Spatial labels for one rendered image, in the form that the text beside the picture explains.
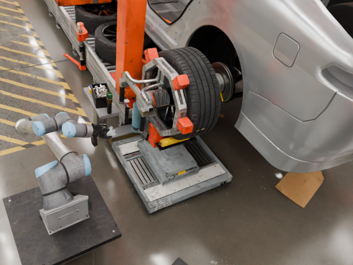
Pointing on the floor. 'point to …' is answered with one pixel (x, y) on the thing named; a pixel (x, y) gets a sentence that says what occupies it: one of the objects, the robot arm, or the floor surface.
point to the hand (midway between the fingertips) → (113, 134)
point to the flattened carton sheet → (300, 186)
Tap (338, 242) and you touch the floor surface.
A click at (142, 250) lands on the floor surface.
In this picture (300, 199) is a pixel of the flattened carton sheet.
